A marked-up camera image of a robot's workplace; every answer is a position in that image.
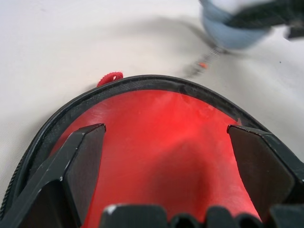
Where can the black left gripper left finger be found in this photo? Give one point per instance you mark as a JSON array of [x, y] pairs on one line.
[[59, 180]]

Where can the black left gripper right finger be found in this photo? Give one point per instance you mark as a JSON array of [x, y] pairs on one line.
[[266, 171]]

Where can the red table tennis paddle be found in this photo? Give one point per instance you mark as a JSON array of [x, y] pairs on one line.
[[164, 142]]

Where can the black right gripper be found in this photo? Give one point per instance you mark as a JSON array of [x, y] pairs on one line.
[[268, 13]]

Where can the black zippered paddle case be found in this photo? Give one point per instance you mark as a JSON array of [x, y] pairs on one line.
[[154, 83]]

